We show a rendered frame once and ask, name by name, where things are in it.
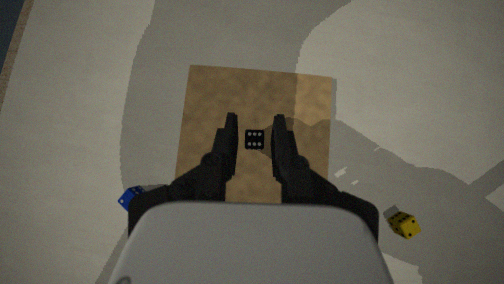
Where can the blue die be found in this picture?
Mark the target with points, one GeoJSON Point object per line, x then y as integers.
{"type": "Point", "coordinates": [129, 194]}

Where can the yellow die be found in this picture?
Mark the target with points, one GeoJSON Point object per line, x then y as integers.
{"type": "Point", "coordinates": [404, 225]}

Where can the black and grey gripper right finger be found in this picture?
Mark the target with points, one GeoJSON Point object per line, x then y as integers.
{"type": "Point", "coordinates": [301, 185]}

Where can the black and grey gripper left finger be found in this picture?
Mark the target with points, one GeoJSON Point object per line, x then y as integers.
{"type": "Point", "coordinates": [205, 182]}

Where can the tan square mat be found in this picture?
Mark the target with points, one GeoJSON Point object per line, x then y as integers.
{"type": "Point", "coordinates": [256, 96]}

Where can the black die with white pips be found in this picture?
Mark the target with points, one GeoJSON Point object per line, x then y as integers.
{"type": "Point", "coordinates": [254, 139]}

